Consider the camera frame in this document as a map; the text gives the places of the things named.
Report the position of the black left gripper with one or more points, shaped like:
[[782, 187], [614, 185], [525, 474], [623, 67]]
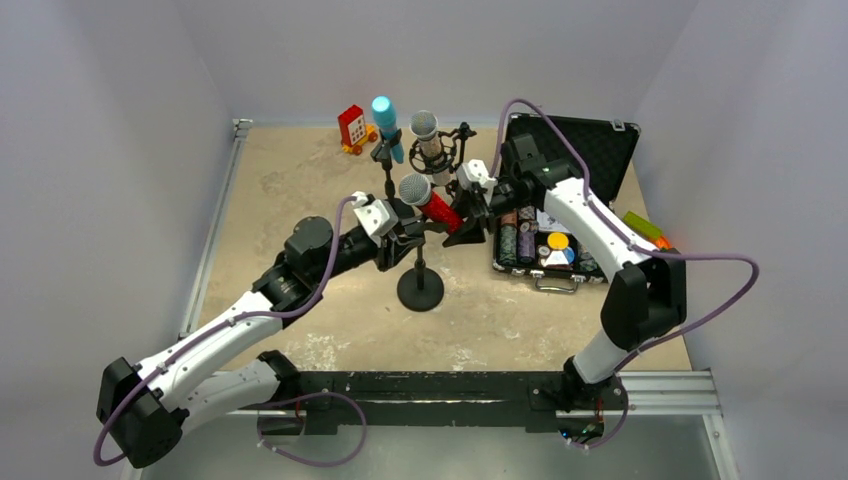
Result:
[[403, 234]]

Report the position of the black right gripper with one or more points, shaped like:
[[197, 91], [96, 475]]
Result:
[[477, 206]]

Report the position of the red glitter microphone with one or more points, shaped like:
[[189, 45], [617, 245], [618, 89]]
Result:
[[416, 190]]

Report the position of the rhinestone silver microphone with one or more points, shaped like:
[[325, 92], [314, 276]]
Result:
[[428, 155]]

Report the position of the blue toy microphone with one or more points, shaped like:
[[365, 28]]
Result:
[[385, 118]]

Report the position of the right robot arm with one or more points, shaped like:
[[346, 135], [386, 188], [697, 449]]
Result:
[[646, 296]]

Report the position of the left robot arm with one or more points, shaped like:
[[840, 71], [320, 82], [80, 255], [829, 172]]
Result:
[[145, 408]]

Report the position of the black poker chip case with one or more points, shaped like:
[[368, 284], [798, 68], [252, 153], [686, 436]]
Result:
[[574, 168]]

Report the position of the red toy block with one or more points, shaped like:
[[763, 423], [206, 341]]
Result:
[[355, 132]]

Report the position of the green orange toy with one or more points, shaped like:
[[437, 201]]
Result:
[[646, 230]]

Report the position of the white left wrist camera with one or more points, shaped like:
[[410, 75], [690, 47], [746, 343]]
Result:
[[377, 217]]

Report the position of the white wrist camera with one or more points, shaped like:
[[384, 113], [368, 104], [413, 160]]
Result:
[[377, 217], [475, 174]]

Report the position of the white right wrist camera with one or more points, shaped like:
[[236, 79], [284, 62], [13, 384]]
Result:
[[475, 174]]

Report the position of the black tripod shock mount stand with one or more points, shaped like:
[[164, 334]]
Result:
[[455, 140]]

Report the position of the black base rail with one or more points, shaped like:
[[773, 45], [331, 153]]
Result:
[[535, 401]]

